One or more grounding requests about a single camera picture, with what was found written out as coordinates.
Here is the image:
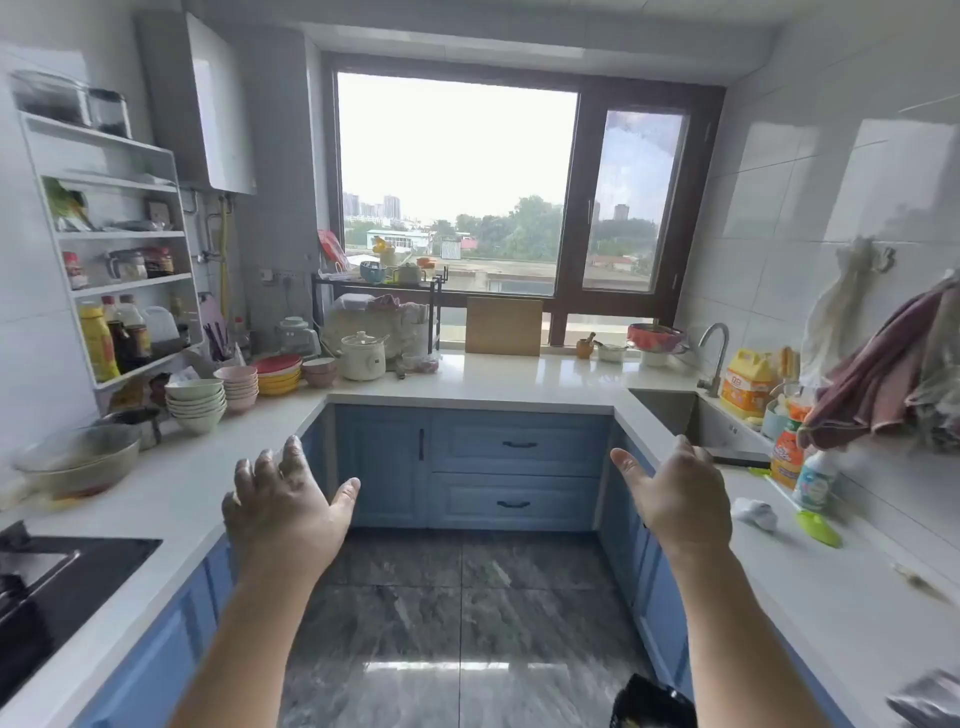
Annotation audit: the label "person's right hand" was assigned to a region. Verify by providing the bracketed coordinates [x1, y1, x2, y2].
[609, 434, 733, 561]

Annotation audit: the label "person's left hand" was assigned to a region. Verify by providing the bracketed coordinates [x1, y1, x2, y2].
[222, 436, 361, 584]

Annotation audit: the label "black stove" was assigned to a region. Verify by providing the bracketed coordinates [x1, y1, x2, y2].
[0, 521, 164, 710]

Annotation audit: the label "person's left forearm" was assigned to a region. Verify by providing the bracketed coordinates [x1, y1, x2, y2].
[170, 558, 331, 728]

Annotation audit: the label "person's right forearm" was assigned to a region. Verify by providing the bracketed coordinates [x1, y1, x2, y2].
[663, 543, 832, 728]

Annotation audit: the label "white crumpled cloth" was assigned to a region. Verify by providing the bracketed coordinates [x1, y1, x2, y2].
[731, 496, 779, 533]

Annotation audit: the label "dark grey cloth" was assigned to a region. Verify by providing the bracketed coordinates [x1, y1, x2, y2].
[708, 448, 774, 471]

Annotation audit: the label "steel sink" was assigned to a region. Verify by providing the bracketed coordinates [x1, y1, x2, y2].
[628, 387, 774, 470]

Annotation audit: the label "blue cabinet door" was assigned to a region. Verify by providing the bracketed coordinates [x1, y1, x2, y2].
[335, 404, 433, 529]

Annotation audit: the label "orange label bottle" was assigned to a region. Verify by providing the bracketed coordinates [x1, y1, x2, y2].
[770, 404, 815, 491]

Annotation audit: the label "blue base cabinets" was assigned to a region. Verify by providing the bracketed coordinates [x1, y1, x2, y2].
[597, 421, 856, 728]
[71, 410, 335, 728]

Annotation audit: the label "stack of pink bowls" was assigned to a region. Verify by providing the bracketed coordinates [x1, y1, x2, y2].
[213, 365, 261, 415]

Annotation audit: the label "yellow detergent jug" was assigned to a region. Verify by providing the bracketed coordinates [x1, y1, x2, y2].
[719, 347, 779, 421]

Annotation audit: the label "white spray bottle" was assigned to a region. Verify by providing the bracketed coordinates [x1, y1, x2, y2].
[792, 448, 841, 514]

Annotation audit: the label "stack of white bowls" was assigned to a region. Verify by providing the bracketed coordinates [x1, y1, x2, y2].
[164, 378, 228, 437]

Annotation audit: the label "green brush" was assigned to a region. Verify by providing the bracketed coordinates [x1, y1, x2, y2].
[794, 509, 844, 550]

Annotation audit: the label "stack of red yellow plates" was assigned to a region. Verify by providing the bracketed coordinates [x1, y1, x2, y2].
[252, 353, 304, 397]

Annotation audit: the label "steel faucet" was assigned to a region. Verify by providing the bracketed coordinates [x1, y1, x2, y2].
[696, 322, 731, 399]

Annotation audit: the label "small steel saucepan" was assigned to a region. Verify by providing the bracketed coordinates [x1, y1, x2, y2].
[99, 405, 164, 452]

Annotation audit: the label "red cloth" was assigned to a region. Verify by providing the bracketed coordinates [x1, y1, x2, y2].
[628, 326, 684, 352]

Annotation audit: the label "white slow cooker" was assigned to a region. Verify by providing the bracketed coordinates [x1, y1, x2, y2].
[338, 330, 389, 382]

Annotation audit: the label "glass kettle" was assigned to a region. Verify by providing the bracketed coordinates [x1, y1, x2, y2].
[275, 315, 322, 358]

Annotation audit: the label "steel basin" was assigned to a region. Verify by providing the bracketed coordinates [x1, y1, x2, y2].
[627, 322, 688, 354]

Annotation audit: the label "dark utensil holder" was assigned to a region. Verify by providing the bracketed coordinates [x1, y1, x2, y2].
[197, 292, 235, 363]

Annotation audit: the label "floral fabric cover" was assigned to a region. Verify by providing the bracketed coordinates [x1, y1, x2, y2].
[322, 293, 410, 360]

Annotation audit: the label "large glass bowl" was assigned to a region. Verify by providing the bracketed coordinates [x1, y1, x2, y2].
[10, 424, 143, 502]

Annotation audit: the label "white plastic jug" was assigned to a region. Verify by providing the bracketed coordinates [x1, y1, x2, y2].
[144, 305, 182, 346]

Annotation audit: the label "maroon hanging towel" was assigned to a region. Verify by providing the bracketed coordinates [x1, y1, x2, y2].
[797, 275, 960, 453]

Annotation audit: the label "white cylindrical container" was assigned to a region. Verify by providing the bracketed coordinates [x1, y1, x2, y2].
[401, 301, 431, 358]

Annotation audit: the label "brown sauce bottle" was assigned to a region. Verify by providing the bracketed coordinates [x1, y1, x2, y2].
[117, 293, 154, 361]

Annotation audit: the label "dark sauce bottle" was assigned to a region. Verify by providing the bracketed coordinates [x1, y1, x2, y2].
[101, 295, 142, 374]

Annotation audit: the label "white hanging plastic bag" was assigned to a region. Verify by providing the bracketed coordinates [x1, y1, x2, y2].
[799, 236, 877, 388]

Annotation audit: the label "black metal rack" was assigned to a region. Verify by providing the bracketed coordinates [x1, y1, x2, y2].
[311, 264, 450, 355]

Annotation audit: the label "yellow bottle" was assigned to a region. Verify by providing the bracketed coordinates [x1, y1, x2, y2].
[77, 301, 122, 385]

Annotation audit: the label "wooden cutting board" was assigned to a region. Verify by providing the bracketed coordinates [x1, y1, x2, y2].
[464, 296, 544, 357]

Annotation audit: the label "red packet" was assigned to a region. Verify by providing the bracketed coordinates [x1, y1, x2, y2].
[317, 229, 351, 274]

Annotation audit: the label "glass clasp jar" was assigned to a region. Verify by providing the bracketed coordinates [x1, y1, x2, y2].
[107, 248, 150, 283]

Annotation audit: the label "dark brown framed window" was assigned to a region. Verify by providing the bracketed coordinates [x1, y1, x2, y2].
[322, 50, 727, 349]

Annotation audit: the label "grey crumpled bag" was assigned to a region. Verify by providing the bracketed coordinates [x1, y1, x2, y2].
[887, 669, 960, 728]

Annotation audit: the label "green packet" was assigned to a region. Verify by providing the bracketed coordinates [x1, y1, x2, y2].
[43, 178, 97, 233]

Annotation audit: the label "white water heater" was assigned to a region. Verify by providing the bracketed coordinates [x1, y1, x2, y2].
[134, 11, 258, 196]

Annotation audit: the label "clear jar dark lid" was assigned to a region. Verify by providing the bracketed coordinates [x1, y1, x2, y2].
[87, 87, 134, 141]

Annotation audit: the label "clear storage container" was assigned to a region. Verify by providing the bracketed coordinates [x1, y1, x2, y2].
[9, 69, 93, 127]

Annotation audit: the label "white wall shelf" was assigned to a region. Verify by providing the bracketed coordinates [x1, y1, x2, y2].
[18, 110, 206, 393]

